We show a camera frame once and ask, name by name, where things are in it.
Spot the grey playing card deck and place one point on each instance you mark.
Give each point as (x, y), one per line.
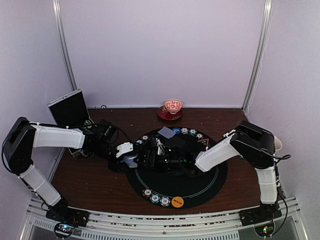
(130, 160)

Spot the orange big blind button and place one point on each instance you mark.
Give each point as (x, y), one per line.
(177, 202)

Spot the right aluminium frame post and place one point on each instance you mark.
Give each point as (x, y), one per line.
(261, 48)

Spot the single grey playing card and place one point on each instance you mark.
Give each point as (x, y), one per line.
(166, 132)

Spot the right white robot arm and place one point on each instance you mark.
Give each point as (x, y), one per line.
(255, 145)

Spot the aluminium poker case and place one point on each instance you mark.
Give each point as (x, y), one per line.
(70, 110)

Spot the red white patterned bowl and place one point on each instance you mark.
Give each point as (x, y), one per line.
(173, 105)

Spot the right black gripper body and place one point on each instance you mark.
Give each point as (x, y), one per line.
(170, 163)

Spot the black round poker mat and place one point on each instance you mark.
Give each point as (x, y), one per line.
(195, 191)

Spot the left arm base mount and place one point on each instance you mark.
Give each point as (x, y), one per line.
(67, 222)

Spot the dark red saucer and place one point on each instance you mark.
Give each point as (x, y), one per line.
(164, 114)

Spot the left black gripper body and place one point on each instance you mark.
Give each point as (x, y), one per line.
(102, 150)

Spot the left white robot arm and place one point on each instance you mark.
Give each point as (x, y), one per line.
(28, 141)

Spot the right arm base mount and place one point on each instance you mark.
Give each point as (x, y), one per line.
(263, 220)

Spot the blue small blind button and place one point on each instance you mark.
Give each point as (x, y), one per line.
(177, 130)

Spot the front aluminium rail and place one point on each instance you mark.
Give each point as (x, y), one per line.
(225, 225)

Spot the red black triangle marker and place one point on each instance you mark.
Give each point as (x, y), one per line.
(204, 141)

